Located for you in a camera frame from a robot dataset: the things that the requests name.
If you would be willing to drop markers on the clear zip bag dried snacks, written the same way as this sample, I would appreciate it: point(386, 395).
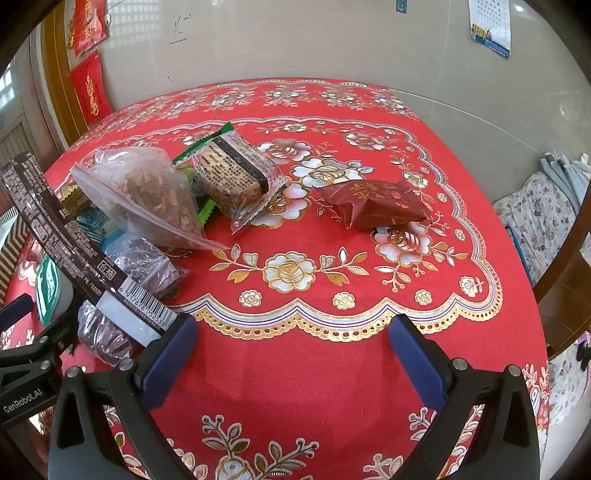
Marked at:
point(138, 194)

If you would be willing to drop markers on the maroon snack packet gold print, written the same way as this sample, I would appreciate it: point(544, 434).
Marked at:
point(374, 203)

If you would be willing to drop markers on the small blue wall sticker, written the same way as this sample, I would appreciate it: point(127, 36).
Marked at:
point(400, 5)

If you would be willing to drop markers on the green lidded jelly cup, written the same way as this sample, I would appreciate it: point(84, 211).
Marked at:
point(48, 288)

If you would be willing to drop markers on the white tray striped rim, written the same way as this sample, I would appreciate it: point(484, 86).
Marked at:
point(14, 249)

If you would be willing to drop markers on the flat red wall poster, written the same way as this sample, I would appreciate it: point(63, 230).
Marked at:
point(92, 87)

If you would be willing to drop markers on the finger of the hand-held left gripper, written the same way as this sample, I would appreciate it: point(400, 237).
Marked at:
point(14, 308)
point(46, 344)

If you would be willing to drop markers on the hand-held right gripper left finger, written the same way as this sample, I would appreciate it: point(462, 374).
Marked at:
point(171, 355)

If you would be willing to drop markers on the brown wooden furniture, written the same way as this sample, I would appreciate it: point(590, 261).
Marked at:
point(568, 286)

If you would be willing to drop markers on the long dark brown snack box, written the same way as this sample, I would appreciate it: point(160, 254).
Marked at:
point(69, 235)

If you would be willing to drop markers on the floral bedding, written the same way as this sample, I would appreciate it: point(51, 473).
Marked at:
point(531, 217)

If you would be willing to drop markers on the clear biscuit packet black label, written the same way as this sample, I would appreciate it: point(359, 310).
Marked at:
point(235, 170)

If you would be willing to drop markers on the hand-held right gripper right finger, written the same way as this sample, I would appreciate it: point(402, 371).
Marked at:
point(415, 360)

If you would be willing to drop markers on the white wall calendar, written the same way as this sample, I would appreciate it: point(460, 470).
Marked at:
point(489, 27)

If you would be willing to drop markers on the grey folded cloth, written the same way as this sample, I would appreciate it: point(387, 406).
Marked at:
point(561, 173)

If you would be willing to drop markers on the ribbed metal door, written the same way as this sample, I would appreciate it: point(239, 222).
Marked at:
point(23, 134)

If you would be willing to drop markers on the gold foil snack packet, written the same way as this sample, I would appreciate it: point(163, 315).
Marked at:
point(71, 196)

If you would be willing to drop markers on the clear bag of dark candies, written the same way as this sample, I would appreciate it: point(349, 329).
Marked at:
point(143, 265)

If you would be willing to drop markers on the clear bag of red dates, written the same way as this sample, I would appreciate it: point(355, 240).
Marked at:
point(101, 339)

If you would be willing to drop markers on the light blue snack packet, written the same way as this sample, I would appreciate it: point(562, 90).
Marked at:
point(94, 221)

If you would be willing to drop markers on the red floral tablecloth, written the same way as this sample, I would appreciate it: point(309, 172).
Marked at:
point(300, 369)

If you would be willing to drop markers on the wooden door frame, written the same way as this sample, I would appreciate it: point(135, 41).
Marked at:
point(60, 101)

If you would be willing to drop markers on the crumpled red wall poster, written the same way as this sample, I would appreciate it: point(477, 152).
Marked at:
point(87, 27)

